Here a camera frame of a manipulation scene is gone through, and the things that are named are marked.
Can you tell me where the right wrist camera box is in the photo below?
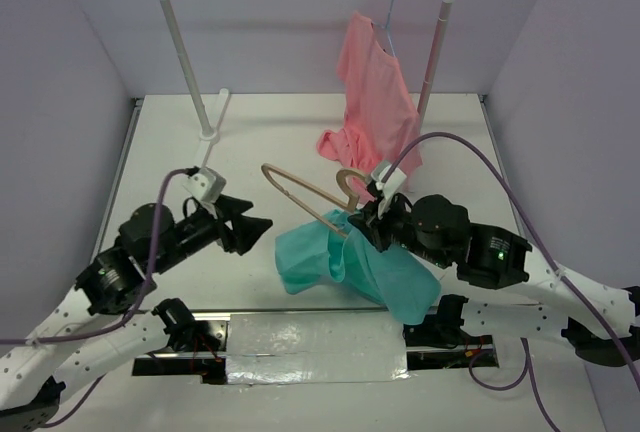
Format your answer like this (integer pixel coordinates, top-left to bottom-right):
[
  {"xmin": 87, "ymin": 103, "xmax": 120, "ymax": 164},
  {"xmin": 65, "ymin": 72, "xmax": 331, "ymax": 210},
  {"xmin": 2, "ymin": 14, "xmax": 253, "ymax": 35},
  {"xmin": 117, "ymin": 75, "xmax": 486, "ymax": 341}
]
[{"xmin": 369, "ymin": 160, "xmax": 407, "ymax": 193}]

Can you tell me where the teal t shirt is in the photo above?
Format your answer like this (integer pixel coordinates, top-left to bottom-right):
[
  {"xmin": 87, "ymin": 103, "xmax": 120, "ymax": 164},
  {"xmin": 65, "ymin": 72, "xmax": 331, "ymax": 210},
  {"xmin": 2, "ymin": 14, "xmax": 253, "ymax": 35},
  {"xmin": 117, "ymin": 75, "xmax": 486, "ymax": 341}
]
[{"xmin": 274, "ymin": 210, "xmax": 442, "ymax": 325}]

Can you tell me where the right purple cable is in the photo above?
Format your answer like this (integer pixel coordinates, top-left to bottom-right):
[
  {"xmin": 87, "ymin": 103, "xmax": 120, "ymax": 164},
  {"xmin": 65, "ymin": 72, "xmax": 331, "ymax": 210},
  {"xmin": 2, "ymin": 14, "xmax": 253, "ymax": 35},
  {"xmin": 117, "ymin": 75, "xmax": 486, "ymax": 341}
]
[{"xmin": 387, "ymin": 131, "xmax": 640, "ymax": 432}]

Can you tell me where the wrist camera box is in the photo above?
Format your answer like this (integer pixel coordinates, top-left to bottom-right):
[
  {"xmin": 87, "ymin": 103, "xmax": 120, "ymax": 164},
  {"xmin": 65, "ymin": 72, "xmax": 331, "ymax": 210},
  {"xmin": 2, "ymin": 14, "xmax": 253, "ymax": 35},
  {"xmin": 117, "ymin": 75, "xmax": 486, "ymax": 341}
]
[
  {"xmin": 183, "ymin": 167, "xmax": 227, "ymax": 204},
  {"xmin": 369, "ymin": 160, "xmax": 407, "ymax": 193}
]

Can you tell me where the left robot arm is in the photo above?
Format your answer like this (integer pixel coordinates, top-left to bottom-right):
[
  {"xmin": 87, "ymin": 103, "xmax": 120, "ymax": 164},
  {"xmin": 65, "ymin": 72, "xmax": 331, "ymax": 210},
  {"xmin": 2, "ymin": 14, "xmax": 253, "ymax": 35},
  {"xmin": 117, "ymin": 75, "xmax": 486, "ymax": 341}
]
[{"xmin": 1, "ymin": 195, "xmax": 273, "ymax": 431}]

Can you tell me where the pink t shirt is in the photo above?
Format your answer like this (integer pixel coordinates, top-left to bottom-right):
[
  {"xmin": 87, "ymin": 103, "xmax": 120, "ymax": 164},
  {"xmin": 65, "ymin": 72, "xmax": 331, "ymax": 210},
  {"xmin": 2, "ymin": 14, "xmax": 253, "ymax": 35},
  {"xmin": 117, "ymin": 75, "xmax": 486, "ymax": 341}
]
[{"xmin": 316, "ymin": 12, "xmax": 420, "ymax": 173}]

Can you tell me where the tan wooden hanger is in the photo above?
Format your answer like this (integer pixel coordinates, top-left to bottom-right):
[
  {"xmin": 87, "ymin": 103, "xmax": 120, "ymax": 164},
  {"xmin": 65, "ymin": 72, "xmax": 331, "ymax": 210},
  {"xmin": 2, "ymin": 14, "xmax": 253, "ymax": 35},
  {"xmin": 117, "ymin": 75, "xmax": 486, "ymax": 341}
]
[{"xmin": 261, "ymin": 163, "xmax": 367, "ymax": 238}]

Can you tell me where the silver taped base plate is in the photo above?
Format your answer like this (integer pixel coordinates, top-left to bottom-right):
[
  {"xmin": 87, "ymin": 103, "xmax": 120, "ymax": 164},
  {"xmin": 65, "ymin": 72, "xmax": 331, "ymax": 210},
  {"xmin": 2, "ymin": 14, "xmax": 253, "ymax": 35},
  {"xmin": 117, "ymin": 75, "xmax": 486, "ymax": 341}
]
[{"xmin": 132, "ymin": 310, "xmax": 499, "ymax": 386}]

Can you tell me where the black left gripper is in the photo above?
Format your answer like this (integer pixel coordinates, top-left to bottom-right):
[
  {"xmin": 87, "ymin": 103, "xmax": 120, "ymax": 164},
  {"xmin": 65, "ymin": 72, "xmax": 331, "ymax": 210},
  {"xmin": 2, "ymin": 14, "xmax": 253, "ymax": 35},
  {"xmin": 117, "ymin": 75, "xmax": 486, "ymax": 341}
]
[{"xmin": 154, "ymin": 192, "xmax": 275, "ymax": 273}]

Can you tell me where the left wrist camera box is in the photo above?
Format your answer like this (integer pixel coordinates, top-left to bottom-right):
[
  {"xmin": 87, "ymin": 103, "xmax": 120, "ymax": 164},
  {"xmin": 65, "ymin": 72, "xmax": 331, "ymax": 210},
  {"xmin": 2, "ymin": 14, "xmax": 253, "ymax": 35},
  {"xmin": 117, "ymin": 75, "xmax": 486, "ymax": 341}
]
[{"xmin": 183, "ymin": 167, "xmax": 227, "ymax": 204}]

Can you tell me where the blue wire hanger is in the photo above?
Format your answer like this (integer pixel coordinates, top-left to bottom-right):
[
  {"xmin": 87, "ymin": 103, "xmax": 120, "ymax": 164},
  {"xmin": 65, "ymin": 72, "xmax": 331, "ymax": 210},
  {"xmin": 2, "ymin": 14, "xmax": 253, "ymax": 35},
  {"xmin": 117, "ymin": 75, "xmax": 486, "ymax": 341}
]
[{"xmin": 372, "ymin": 0, "xmax": 396, "ymax": 57}]

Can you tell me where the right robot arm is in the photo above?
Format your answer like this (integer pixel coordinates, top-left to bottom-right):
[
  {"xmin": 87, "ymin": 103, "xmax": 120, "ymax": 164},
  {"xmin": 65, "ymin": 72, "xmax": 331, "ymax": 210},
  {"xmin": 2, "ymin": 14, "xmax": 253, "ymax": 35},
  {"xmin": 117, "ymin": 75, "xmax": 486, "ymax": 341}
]
[{"xmin": 349, "ymin": 194, "xmax": 639, "ymax": 367}]

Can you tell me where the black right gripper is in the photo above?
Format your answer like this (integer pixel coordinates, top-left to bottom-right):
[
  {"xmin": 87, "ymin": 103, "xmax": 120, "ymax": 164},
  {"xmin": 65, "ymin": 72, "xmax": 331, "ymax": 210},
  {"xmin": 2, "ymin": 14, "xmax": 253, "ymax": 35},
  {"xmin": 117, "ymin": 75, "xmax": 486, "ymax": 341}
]
[{"xmin": 347, "ymin": 188, "xmax": 450, "ymax": 267}]

